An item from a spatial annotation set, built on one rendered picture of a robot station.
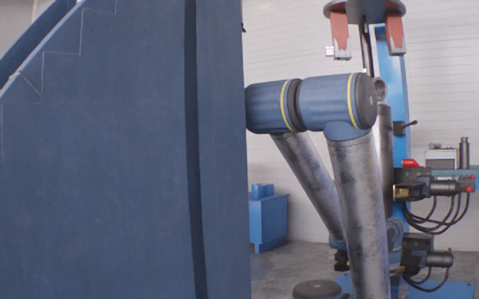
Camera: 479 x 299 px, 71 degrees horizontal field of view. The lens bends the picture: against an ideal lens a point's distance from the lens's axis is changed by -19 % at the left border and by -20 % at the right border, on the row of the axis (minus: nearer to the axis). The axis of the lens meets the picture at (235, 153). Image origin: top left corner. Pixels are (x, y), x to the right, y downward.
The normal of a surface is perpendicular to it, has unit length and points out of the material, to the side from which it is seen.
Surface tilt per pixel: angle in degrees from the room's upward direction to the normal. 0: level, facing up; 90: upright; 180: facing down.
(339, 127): 114
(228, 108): 90
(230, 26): 90
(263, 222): 90
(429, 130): 90
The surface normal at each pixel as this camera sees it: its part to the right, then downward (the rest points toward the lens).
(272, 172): -0.62, 0.04
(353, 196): -0.51, 0.45
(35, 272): 0.78, -0.01
